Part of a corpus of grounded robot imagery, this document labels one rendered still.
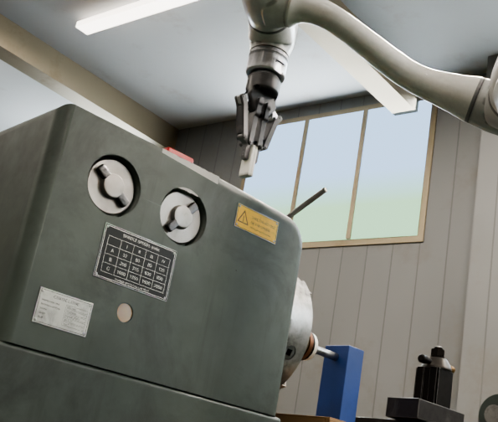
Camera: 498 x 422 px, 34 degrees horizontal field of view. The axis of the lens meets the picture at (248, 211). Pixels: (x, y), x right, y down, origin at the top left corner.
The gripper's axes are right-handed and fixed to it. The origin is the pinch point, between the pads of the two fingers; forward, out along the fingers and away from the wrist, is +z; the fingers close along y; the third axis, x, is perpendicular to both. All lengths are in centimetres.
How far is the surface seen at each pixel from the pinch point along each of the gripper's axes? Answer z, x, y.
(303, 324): 30.1, -3.5, 20.9
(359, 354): 28, 8, 54
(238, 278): 29.6, -13.5, -8.3
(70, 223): 32, -13, -44
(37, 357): 53, -13, -44
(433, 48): -263, 199, 319
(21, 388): 58, -13, -45
